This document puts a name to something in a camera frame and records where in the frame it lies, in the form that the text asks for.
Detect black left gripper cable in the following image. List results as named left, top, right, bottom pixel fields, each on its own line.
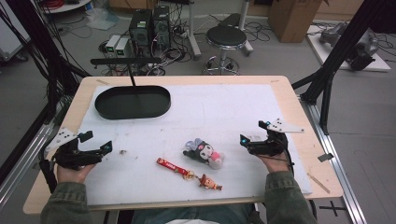
left=38, top=148, right=59, bottom=194

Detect black round stool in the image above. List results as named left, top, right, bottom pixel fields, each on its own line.
left=204, top=25, right=249, bottom=76

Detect black metal frame post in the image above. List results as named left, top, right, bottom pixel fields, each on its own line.
left=0, top=0, right=92, bottom=125
left=291, top=0, right=396, bottom=136

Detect person's left hand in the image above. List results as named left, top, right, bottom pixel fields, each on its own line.
left=56, top=163, right=96, bottom=185

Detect brown cardboard box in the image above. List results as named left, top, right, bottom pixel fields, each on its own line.
left=267, top=0, right=331, bottom=44

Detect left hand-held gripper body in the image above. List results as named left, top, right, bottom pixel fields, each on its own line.
left=45, top=126, right=105, bottom=171

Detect grey case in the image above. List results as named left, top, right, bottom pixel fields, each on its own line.
left=0, top=0, right=32, bottom=63

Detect clear plastic bag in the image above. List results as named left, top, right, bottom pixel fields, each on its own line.
left=85, top=7, right=121, bottom=32

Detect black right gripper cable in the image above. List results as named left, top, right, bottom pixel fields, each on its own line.
left=274, top=134, right=296, bottom=175

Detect white round table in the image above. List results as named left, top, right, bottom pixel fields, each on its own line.
left=39, top=0, right=93, bottom=14

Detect black tape piece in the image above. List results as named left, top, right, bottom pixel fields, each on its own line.
left=317, top=152, right=334, bottom=163

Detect grey machine on board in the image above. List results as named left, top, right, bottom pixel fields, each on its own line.
left=318, top=21, right=380, bottom=72

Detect black computer tower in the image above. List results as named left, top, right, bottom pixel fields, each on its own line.
left=151, top=5, right=172, bottom=50
left=128, top=8, right=154, bottom=58

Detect black hanger stand oval tray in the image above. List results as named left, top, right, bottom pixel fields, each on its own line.
left=91, top=57, right=172, bottom=121

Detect grey desk leg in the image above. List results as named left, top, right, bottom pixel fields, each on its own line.
left=237, top=0, right=255, bottom=57
left=186, top=0, right=203, bottom=61

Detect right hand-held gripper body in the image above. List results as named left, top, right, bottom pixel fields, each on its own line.
left=247, top=118, right=305, bottom=157

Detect red strap cowboy figure keychain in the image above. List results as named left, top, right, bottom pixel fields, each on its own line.
left=156, top=157, right=224, bottom=191

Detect black plush toy keychain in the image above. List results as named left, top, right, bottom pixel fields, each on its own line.
left=182, top=137, right=226, bottom=171

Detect white foam mat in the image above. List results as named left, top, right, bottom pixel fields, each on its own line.
left=78, top=83, right=313, bottom=206

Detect light wooden table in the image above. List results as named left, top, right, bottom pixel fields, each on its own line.
left=22, top=75, right=345, bottom=216

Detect aluminium rail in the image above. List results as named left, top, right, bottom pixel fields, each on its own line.
left=0, top=122, right=54, bottom=208
left=300, top=96, right=368, bottom=224

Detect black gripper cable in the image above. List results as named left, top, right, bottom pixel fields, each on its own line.
left=38, top=148, right=59, bottom=194
left=274, top=134, right=296, bottom=175

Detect thin wooden stick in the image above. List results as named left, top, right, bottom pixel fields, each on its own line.
left=306, top=172, right=332, bottom=195

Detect person's right hand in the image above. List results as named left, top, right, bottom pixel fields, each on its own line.
left=257, top=148, right=292, bottom=175

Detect white floor board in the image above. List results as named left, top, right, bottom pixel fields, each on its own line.
left=305, top=24, right=392, bottom=73

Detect small white power box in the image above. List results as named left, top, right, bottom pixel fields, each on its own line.
left=115, top=36, right=132, bottom=59
left=105, top=34, right=121, bottom=54

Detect person's legs in jeans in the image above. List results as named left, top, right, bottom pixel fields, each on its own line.
left=131, top=203, right=256, bottom=224

